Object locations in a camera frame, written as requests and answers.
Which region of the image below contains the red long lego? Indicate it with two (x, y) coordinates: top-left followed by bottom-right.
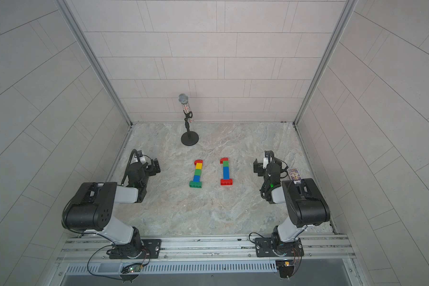
(220, 179), (233, 186)

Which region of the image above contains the right controller board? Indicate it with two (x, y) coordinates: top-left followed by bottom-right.
(275, 260), (300, 279)

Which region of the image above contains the green long lego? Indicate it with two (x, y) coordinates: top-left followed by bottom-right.
(189, 181), (202, 188)

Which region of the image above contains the vented cable duct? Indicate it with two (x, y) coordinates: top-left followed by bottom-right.
(65, 260), (277, 276)

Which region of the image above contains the controller board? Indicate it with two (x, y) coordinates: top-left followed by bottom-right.
(120, 263), (144, 283)
(275, 260), (300, 279)

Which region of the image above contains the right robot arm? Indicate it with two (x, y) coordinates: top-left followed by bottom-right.
(253, 158), (330, 258)

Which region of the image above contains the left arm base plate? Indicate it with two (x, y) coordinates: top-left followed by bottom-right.
(107, 239), (162, 259)

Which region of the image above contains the glitter microphone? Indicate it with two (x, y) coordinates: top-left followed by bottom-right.
(178, 94), (191, 114)

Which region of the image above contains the aluminium front rail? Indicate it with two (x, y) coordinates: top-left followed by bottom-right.
(56, 234), (355, 263)

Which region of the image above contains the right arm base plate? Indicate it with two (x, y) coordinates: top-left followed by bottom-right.
(253, 237), (305, 258)

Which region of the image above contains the playing card box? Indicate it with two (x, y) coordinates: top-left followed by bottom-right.
(287, 168), (302, 184)

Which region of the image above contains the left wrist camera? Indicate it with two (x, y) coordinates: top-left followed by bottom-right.
(131, 149), (146, 164)

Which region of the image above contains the left controller board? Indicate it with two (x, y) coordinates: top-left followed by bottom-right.
(120, 263), (144, 283)

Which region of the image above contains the black microphone stand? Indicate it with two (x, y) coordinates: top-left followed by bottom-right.
(181, 112), (199, 146)

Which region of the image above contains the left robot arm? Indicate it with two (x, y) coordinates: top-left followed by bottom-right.
(61, 158), (162, 259)

